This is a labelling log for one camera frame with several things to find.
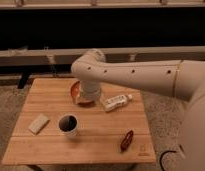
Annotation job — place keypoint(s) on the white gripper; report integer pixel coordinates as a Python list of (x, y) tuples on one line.
[(90, 90)]

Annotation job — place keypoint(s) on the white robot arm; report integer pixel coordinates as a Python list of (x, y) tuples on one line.
[(182, 79)]

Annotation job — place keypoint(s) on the orange bowl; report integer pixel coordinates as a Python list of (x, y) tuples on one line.
[(76, 97)]

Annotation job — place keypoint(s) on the clear plastic bottle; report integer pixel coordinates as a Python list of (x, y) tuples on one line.
[(117, 101)]

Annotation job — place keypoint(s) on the white cup with dark liquid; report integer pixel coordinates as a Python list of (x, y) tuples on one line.
[(68, 125)]

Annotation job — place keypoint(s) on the wooden table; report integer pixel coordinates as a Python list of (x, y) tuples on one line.
[(99, 134)]

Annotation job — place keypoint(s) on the white sponge block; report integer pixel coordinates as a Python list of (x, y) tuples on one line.
[(38, 124)]

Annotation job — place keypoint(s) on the dark red elongated object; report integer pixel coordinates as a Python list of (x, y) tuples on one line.
[(127, 140)]

